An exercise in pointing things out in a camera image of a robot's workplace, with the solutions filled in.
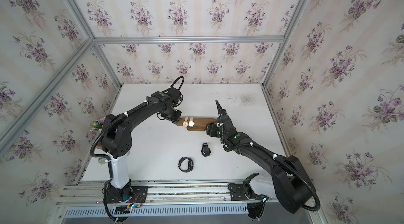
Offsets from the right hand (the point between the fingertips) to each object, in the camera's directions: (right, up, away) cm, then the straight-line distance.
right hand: (213, 126), depth 86 cm
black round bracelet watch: (-12, -18, -7) cm, 23 cm away
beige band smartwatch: (-12, +2, +2) cm, 13 cm away
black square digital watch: (-4, -12, -5) cm, 14 cm away
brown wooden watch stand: (-7, +1, +3) cm, 8 cm away
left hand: (-22, +3, +6) cm, 23 cm away
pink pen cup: (-62, +1, -4) cm, 62 cm away
